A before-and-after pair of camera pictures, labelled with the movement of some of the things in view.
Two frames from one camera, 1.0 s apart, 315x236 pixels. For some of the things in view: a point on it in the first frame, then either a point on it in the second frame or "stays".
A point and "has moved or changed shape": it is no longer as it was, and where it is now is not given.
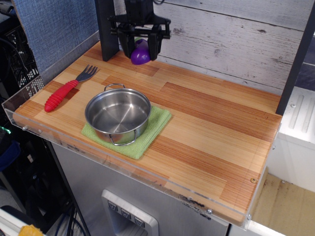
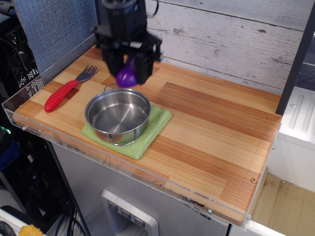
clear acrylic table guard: [196, 140] stays
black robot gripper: [140, 19] -> [122, 26]
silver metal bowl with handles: [118, 115] stays
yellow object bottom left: [30, 230] stays
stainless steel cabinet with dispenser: [110, 202] stays
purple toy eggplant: [140, 53] has moved or changed shape
